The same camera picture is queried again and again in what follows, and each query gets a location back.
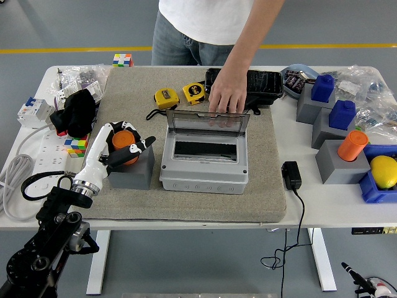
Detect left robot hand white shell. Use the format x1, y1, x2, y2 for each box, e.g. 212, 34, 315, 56
73, 120, 156, 187

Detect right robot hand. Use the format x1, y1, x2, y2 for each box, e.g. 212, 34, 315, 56
341, 262, 397, 298

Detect person's hand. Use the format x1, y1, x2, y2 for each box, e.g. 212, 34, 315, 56
207, 70, 248, 119

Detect orange cylinder battery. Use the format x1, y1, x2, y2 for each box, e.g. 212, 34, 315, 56
337, 130, 370, 162
112, 130, 140, 165

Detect smoky transparent box lid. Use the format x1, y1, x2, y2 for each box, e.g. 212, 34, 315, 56
165, 109, 251, 136

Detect black plastic tray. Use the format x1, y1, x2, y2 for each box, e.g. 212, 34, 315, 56
204, 68, 285, 115

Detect white power strip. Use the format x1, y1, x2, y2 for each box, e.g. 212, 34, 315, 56
27, 130, 69, 199

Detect black cloth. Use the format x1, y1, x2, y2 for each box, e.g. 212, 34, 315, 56
49, 89, 97, 139

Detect grey block with round hole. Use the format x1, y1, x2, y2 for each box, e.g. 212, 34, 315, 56
107, 144, 155, 191

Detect black table control panel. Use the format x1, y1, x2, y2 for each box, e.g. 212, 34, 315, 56
351, 227, 397, 235

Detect white table leg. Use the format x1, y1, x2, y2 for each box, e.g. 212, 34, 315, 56
86, 230, 112, 295
306, 228, 337, 292

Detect dark purple packets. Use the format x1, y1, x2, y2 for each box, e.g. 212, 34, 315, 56
284, 70, 306, 93

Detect light blue bowl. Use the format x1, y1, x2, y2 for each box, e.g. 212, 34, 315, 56
280, 63, 319, 100

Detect white blue circuit breaker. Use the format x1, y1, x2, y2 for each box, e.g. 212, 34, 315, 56
17, 96, 56, 129

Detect person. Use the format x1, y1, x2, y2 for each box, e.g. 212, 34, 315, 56
151, 0, 256, 66

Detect grey block holder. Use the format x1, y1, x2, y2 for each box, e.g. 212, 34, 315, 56
296, 83, 337, 125
315, 139, 372, 185
311, 107, 357, 150

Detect clear bags of small parts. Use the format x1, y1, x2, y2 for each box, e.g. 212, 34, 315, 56
46, 64, 112, 103

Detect grey-brown mat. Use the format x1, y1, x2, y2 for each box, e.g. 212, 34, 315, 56
71, 66, 287, 223

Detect blue bottle-shaped block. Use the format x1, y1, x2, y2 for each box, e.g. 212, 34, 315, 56
328, 99, 357, 130
311, 74, 336, 103

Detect blue storage bin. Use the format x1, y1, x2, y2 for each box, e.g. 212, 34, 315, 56
359, 144, 397, 204

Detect colourful puzzle cube white face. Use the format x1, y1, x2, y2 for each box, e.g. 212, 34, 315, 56
112, 53, 135, 68

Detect yellow lemon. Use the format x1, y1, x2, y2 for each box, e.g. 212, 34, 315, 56
370, 155, 397, 190

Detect clear bags of components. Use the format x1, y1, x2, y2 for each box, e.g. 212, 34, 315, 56
333, 64, 397, 145

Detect yellow tape measure with strap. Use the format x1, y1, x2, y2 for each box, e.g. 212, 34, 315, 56
146, 88, 181, 120

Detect light grey power cable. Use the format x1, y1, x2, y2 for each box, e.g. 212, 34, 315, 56
0, 123, 54, 222

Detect grey electrical enclosure box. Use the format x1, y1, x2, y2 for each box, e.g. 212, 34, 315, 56
159, 126, 249, 195

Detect black power adapter with cord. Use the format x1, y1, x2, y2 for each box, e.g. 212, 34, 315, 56
259, 160, 314, 298

